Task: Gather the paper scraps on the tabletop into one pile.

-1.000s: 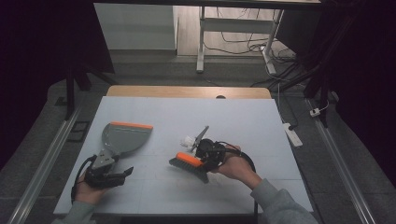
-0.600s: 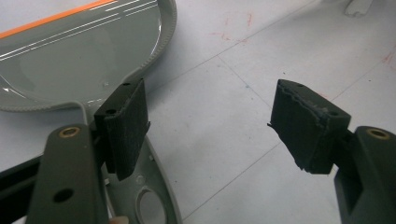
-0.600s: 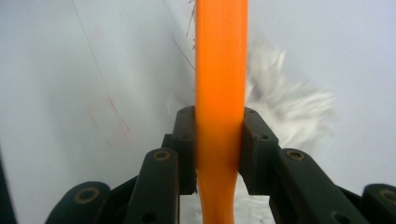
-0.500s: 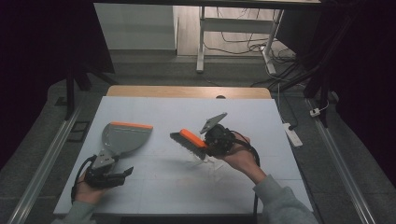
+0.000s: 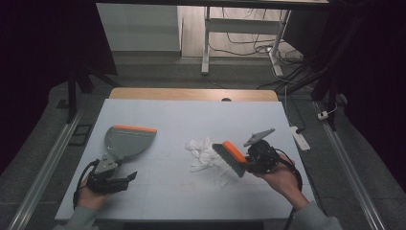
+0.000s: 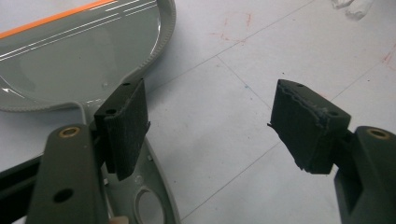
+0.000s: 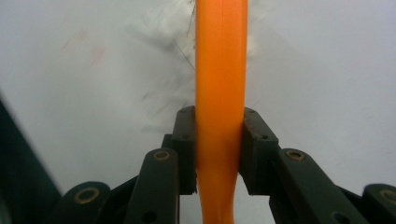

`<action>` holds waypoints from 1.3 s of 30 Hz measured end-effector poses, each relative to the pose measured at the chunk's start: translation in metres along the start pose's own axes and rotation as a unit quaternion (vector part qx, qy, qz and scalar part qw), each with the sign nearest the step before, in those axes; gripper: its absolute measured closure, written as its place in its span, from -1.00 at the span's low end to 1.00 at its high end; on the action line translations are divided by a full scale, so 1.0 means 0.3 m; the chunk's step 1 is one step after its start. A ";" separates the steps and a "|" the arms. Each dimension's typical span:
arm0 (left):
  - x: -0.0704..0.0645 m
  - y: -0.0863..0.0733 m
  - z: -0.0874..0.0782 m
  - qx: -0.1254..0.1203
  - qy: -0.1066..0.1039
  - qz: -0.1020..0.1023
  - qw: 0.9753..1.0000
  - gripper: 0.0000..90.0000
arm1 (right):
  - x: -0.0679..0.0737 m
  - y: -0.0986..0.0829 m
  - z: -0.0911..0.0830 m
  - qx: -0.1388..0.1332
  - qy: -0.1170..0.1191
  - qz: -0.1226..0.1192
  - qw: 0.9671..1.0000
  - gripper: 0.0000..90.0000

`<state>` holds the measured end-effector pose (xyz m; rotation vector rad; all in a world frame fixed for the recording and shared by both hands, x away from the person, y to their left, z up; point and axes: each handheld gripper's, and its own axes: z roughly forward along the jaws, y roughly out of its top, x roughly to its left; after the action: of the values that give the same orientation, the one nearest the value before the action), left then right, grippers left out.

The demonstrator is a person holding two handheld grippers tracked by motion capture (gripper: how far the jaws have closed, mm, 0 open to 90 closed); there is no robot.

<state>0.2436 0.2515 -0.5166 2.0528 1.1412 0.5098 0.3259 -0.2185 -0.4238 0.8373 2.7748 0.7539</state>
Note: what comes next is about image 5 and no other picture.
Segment white board table cover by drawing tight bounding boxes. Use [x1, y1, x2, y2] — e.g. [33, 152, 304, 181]
[55, 98, 322, 222]

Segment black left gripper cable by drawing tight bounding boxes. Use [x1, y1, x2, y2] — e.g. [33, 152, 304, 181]
[72, 158, 101, 209]

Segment white metal desk frame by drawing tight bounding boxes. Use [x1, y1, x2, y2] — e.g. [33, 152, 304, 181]
[200, 5, 292, 78]

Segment white cabinet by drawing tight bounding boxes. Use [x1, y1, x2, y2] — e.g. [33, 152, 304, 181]
[96, 3, 182, 53]

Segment orange hand brush gray bristles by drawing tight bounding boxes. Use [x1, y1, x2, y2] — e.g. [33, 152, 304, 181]
[212, 140, 249, 179]

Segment bundle of black floor cables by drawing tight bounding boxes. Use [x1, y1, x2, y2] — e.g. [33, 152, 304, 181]
[208, 7, 320, 92]

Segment black rectangular floor frame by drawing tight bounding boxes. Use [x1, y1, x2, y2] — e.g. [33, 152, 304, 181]
[68, 124, 94, 147]

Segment dark curtain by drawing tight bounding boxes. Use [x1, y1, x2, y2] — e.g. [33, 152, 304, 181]
[282, 0, 406, 193]
[0, 0, 119, 176]

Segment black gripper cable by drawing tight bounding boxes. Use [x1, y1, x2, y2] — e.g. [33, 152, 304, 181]
[72, 158, 101, 209]
[272, 147, 304, 230]

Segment pile of white paper scraps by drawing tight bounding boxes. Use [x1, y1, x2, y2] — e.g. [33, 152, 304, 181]
[185, 137, 234, 188]

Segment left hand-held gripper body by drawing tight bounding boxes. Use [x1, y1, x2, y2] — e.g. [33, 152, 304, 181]
[86, 152, 130, 195]

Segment gray dustpan with orange edge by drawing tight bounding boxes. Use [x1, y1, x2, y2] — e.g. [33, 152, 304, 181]
[103, 124, 158, 161]

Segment aluminium floor rail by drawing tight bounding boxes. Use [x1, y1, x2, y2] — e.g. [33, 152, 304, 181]
[313, 101, 387, 230]
[7, 106, 85, 230]

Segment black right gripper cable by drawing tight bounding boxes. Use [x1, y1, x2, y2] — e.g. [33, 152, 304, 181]
[272, 147, 304, 230]

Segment person's right hand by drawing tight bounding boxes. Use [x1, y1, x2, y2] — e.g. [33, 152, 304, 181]
[255, 152, 311, 211]

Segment white power strip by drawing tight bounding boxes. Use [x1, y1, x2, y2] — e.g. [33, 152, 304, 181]
[289, 126, 311, 152]

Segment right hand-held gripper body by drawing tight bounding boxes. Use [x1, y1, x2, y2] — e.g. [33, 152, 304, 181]
[242, 127, 282, 174]

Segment person's left hand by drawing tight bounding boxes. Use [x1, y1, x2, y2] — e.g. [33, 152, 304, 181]
[76, 177, 113, 211]

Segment wooden table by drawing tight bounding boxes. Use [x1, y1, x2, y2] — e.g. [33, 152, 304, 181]
[109, 87, 280, 104]

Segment black metal stand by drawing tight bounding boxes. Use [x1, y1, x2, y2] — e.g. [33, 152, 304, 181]
[309, 60, 341, 132]
[65, 61, 123, 125]

